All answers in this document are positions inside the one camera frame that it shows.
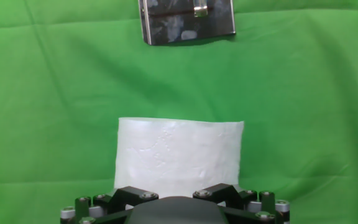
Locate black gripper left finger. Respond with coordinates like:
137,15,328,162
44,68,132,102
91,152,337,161
60,185,160,224

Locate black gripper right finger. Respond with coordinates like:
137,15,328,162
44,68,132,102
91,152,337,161
193,182,291,224

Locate white toilet paper roll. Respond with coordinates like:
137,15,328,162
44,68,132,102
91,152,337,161
113,116,245,198

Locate chrome toilet paper holder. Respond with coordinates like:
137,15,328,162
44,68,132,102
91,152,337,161
137,0,236,47

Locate green cloth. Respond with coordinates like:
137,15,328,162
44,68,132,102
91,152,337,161
0,0,358,224

